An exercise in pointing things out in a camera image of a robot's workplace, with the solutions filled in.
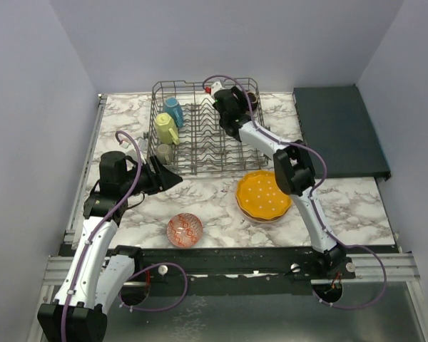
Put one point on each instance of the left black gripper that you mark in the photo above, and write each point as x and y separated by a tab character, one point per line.
165	177

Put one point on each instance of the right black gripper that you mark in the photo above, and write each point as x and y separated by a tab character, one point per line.
242	104

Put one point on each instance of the dark brown cream bowl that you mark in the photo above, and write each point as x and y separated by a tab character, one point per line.
251	102

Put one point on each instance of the small grey cup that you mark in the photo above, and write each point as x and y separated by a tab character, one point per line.
164	153

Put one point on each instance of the yellow green mug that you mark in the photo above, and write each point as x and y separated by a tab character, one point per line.
166	129

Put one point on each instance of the grey wire dish rack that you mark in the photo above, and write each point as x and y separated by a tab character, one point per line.
204	146

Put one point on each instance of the red patterned bowl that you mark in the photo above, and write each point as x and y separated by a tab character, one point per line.
184	230

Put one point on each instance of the blue floral mug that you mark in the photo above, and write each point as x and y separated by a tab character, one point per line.
172	107

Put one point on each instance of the orange polka dot plate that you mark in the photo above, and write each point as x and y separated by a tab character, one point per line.
259	188

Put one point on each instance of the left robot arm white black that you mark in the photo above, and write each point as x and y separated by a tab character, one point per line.
79	310

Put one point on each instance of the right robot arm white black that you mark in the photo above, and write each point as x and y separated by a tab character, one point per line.
293	167

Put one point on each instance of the dark blue flat box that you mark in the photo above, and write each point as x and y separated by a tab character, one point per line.
335	123

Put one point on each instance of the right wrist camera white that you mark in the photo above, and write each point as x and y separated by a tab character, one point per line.
214	88

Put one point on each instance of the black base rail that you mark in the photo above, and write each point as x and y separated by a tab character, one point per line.
235	271

